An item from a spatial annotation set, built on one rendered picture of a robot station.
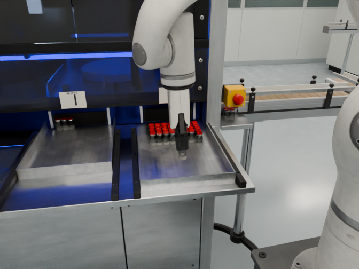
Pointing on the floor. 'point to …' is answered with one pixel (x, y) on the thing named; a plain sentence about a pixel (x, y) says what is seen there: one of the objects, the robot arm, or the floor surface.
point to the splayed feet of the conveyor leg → (235, 236)
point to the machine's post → (212, 111)
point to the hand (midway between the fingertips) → (181, 140)
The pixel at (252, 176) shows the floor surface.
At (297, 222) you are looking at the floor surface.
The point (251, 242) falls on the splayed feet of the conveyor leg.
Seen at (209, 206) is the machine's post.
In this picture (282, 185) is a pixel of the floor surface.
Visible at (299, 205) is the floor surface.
